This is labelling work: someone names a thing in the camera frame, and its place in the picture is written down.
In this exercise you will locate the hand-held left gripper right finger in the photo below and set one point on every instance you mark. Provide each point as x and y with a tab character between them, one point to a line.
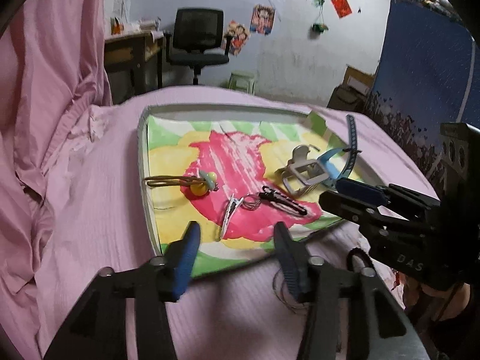
290	266

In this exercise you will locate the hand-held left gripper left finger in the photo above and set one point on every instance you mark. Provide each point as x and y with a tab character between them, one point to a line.
185	266

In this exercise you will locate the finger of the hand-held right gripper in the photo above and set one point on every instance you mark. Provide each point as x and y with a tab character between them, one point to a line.
360	190
341	206

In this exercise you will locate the silver bangle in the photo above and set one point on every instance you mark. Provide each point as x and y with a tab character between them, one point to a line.
279	296

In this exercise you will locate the blue wrist watch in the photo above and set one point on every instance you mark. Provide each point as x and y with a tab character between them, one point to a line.
329	165

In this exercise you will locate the black hair clips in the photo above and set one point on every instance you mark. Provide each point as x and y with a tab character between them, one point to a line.
285	203

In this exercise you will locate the silver hair clip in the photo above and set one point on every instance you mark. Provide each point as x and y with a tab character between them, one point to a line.
228	217

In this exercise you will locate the grey tray with coloured drawing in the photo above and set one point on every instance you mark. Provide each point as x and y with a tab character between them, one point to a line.
240	165

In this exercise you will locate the person's right hand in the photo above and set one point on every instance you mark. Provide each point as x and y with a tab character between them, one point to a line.
450	302

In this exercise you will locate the dark bag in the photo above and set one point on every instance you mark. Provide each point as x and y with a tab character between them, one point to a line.
345	99

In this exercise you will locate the pink bedsheet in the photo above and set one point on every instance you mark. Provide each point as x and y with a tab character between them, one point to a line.
93	213

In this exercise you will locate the cardboard box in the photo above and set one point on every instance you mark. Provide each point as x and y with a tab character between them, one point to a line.
358	80

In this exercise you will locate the blue dotted cloth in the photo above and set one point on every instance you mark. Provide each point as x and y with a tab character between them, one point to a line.
420	75

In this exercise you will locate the green plastic stool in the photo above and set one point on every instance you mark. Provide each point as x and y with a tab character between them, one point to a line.
243	80

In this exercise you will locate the green hanging bag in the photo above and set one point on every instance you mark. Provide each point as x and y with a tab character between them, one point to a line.
320	27

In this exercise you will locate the red diamond paper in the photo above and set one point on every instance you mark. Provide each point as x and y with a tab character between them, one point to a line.
342	6

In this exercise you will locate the wooden desk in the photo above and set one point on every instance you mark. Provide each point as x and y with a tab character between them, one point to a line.
123	52

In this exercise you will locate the black office chair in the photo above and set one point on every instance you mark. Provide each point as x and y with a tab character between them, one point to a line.
197	33

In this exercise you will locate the stack of books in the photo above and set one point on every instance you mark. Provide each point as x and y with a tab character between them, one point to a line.
135	25

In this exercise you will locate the pink curtain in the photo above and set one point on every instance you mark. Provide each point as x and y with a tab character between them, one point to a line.
56	26

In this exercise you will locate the cartoon family wall poster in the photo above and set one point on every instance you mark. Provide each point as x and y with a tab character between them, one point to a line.
239	38

